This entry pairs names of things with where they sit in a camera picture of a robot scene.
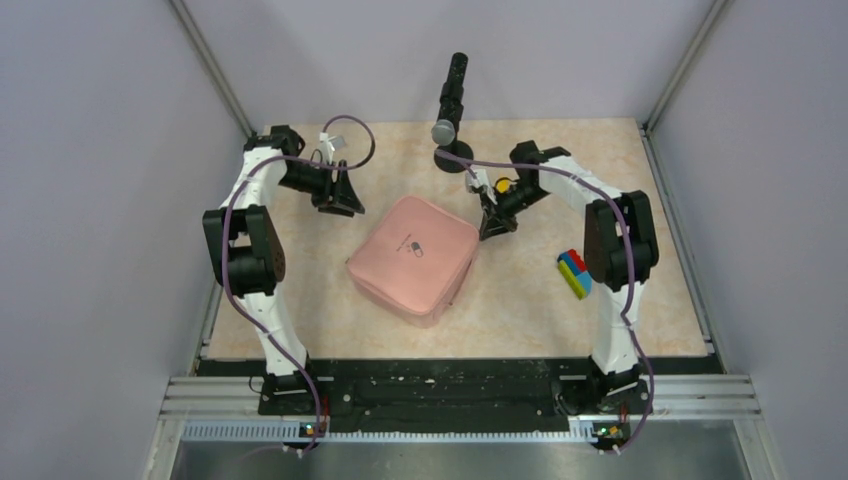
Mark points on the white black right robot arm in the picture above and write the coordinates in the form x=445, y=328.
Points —
x=619, y=248

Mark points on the yellow plastic block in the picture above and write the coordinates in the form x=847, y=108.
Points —
x=503, y=184

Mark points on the pink medicine kit case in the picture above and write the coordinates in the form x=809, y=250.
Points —
x=415, y=261

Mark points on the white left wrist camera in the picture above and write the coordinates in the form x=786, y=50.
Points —
x=329, y=145

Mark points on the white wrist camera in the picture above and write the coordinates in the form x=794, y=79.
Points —
x=329, y=145
x=478, y=182

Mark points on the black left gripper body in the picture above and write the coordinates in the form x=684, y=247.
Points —
x=308, y=179

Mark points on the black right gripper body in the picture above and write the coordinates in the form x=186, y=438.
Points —
x=510, y=203

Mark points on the colourful toy block stack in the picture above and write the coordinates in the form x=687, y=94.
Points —
x=575, y=272

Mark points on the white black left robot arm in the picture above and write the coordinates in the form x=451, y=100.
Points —
x=246, y=253

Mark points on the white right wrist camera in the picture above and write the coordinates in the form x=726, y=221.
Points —
x=478, y=182

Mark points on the black microphone on stand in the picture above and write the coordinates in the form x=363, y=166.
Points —
x=444, y=132

